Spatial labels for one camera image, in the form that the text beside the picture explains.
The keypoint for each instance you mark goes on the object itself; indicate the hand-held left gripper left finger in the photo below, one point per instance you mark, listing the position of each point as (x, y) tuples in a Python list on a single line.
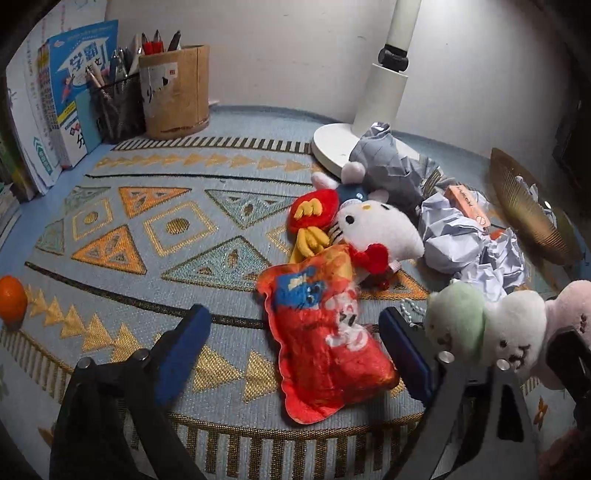
[(182, 350)]

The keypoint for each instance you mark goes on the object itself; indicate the small orange box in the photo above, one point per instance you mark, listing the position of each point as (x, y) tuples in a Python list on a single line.
[(466, 201)]

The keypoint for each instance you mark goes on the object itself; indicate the dango skewer plush toy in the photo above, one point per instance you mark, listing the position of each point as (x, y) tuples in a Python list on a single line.
[(508, 327)]

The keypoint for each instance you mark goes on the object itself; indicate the red fries plush toy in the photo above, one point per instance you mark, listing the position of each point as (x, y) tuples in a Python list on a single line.
[(314, 207)]

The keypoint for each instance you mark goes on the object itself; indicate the wooden pen holder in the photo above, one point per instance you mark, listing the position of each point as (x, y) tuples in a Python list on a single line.
[(175, 97)]

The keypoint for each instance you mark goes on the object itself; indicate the blue plaid cloth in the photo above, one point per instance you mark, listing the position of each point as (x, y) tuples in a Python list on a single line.
[(392, 161)]

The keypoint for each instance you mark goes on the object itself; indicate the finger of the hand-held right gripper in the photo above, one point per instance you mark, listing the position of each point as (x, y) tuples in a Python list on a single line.
[(572, 369)]

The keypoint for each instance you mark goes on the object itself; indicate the blue study books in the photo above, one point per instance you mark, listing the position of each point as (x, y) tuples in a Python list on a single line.
[(32, 138)]

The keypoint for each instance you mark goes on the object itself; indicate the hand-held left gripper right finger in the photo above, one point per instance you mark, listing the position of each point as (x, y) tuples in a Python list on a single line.
[(406, 355)]

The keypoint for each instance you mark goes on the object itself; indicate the small pink-eared plush toy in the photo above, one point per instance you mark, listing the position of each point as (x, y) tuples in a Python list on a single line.
[(351, 191)]

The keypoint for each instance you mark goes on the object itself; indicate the gold woven basket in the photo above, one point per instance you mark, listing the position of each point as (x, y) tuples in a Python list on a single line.
[(521, 221)]

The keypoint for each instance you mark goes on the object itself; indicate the bunch of pencils and pens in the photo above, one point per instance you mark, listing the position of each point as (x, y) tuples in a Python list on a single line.
[(111, 71)]

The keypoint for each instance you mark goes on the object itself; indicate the white paper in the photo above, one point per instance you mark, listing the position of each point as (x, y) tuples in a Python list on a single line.
[(443, 244), (533, 191), (501, 263)]

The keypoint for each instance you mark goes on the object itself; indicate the blue workbook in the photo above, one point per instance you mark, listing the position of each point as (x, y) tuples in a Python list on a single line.
[(78, 92)]

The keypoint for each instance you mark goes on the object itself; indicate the white cat plush toy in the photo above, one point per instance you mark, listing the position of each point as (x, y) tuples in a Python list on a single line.
[(378, 230)]

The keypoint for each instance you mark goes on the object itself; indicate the black mesh pen holder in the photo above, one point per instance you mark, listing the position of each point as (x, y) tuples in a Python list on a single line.
[(120, 115)]

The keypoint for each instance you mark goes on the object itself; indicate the patterned woven mat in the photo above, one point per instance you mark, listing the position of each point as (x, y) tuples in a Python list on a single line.
[(161, 221)]

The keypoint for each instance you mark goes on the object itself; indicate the red snack bag plush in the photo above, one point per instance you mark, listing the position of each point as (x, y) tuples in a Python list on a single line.
[(323, 350)]

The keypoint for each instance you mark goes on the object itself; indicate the white desk lamp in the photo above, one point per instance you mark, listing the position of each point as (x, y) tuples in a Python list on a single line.
[(378, 101)]

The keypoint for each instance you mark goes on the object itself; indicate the orange tangerine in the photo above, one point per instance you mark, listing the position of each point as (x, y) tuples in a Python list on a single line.
[(11, 300), (497, 234)]

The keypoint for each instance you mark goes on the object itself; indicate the bunch of red-black pens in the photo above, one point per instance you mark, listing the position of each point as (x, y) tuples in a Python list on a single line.
[(154, 44)]

